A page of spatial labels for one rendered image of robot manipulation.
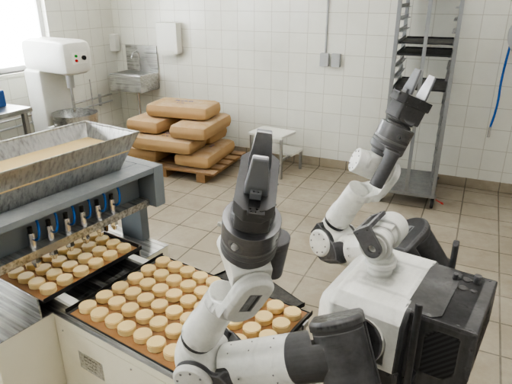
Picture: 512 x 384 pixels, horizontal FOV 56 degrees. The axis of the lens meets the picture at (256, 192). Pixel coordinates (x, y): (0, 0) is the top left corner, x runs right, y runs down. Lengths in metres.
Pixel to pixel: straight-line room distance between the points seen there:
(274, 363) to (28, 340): 0.96
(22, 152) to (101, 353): 0.72
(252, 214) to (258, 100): 4.86
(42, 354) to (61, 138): 0.74
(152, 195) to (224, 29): 3.88
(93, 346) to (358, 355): 0.93
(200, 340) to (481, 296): 0.53
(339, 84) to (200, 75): 1.66
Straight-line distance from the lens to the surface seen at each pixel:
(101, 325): 1.46
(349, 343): 0.83
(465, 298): 1.00
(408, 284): 1.00
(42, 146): 1.83
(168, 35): 5.78
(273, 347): 0.89
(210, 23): 5.61
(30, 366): 1.71
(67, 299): 1.61
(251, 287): 0.74
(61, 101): 5.08
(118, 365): 1.51
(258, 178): 0.60
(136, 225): 1.98
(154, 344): 1.33
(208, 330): 0.88
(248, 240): 0.67
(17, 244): 1.62
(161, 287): 1.54
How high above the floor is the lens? 1.76
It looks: 22 degrees down
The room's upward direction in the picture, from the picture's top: straight up
